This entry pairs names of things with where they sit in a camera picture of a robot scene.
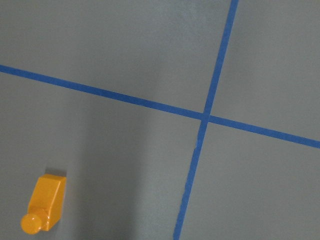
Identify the blue tape line right crosswise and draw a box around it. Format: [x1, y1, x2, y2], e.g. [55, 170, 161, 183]
[0, 65, 320, 149]

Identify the orange trapezoid block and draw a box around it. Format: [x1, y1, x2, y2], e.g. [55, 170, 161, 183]
[20, 173, 67, 235]

